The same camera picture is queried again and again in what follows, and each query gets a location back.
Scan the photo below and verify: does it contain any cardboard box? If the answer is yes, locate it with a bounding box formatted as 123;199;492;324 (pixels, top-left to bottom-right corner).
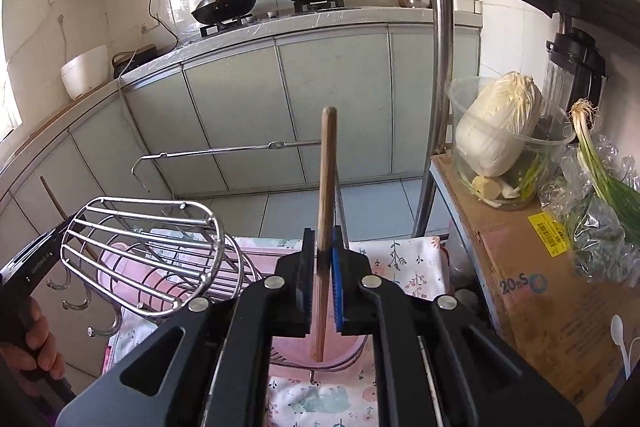
432;154;640;425

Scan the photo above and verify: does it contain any black wok with lid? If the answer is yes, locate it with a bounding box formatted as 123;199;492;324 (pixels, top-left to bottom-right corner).
190;0;259;25

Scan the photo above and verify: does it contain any light wooden chopstick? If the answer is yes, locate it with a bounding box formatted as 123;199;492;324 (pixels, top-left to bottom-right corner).
310;107;338;363
40;176;101;260

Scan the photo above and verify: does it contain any black blender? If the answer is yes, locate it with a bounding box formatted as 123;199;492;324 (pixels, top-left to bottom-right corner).
542;27;607;118

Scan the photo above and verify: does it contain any black countertop appliance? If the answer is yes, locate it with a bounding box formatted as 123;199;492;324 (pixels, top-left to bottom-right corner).
111;44;160;78

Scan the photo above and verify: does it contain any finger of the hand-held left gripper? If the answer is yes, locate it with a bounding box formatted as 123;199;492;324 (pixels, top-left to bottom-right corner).
50;213;91;259

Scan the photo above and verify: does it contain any gas stove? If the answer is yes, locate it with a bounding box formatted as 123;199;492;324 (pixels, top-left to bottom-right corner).
200;0;361;38

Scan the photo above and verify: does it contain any clear plastic container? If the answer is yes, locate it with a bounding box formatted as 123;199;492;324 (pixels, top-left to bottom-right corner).
446;77;577;212

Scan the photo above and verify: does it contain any green onion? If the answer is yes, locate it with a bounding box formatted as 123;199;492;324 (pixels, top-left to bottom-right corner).
570;99;640;218

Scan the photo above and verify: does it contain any white plastic spoon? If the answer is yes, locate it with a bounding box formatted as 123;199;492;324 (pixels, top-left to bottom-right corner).
611;314;636;380

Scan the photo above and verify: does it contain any pale green lower cabinet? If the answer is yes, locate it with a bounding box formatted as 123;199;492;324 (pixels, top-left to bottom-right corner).
0;19;481;378

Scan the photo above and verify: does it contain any pink plastic drip tray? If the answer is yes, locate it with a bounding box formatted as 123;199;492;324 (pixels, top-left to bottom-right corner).
220;234;303;280

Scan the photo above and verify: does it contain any person's left hand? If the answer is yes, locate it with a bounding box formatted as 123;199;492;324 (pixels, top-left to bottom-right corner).
0;297;67;383

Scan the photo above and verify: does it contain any ginger piece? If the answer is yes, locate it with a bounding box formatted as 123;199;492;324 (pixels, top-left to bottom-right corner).
472;175;503;202

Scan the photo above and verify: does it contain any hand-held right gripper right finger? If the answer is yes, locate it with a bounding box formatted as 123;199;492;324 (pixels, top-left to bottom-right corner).
329;226;585;427

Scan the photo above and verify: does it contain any metal shelf rack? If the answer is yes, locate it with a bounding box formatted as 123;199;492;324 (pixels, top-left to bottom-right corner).
410;0;640;238

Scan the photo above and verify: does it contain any plastic bag of greens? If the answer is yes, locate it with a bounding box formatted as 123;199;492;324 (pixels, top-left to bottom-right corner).
540;134;640;283

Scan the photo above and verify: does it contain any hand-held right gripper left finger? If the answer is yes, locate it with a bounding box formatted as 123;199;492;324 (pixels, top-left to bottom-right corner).
55;228;317;427

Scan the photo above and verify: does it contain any white rice cooker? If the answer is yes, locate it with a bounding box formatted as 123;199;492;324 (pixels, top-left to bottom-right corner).
61;45;111;100

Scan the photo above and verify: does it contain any napa cabbage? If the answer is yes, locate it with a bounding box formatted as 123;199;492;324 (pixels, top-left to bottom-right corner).
455;72;546;178

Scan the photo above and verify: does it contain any metal wire utensil rack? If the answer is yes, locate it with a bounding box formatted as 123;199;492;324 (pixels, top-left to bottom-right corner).
47;139;351;375

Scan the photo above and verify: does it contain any white floral cloth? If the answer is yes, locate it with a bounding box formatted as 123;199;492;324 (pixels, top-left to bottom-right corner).
102;227;453;427

